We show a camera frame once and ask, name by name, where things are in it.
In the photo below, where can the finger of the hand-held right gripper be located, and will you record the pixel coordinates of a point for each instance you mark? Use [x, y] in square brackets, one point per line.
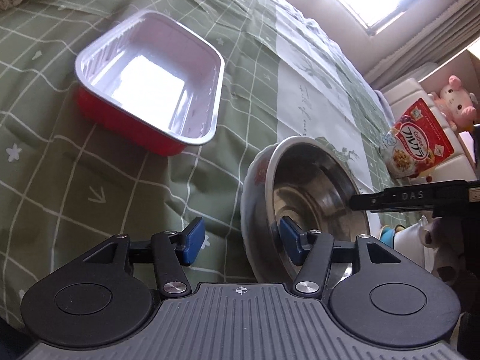
[365, 201]

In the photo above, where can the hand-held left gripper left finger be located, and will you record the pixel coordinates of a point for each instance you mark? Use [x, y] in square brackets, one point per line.
[193, 243]

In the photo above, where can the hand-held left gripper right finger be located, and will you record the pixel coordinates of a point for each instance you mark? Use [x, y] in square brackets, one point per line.
[290, 240]

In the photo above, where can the blue bowl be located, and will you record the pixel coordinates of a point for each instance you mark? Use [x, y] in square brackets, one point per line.
[386, 237]

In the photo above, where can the white paper bowl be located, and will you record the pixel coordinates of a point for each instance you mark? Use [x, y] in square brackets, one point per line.
[416, 236]

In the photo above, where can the stainless steel bowl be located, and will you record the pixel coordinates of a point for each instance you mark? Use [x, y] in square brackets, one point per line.
[311, 180]

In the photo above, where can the floral white plate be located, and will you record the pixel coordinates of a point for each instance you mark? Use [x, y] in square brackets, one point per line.
[255, 180]

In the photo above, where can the red rectangular tray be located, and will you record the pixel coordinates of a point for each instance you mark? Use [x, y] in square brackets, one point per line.
[150, 82]

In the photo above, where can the red cereal bag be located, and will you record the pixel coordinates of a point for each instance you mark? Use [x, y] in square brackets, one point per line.
[416, 138]

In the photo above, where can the pink plush toy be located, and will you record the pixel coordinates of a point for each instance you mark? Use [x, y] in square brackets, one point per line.
[455, 101]

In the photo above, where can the grey curtain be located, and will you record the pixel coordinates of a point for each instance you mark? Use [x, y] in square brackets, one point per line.
[420, 45]

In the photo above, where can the green checked bedsheet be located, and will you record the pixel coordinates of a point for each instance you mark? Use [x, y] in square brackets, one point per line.
[56, 138]

